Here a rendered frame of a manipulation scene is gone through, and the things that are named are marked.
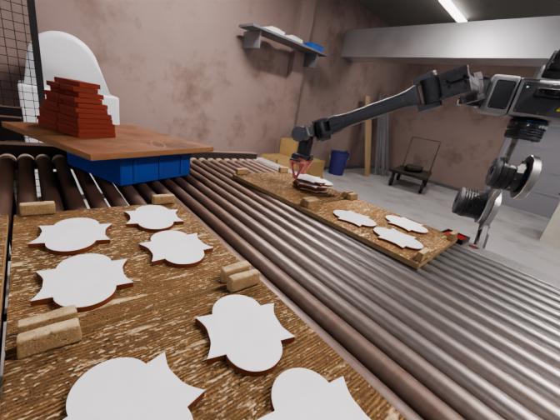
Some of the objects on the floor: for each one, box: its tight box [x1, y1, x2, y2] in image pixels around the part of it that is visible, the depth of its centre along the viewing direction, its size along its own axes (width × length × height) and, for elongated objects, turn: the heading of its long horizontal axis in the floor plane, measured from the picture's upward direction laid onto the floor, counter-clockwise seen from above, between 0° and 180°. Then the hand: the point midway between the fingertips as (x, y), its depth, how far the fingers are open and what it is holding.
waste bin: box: [328, 150, 350, 176], centre depth 653 cm, size 49×44×56 cm
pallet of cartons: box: [261, 138, 325, 179], centre depth 513 cm, size 124×95×72 cm
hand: (298, 174), depth 120 cm, fingers open, 9 cm apart
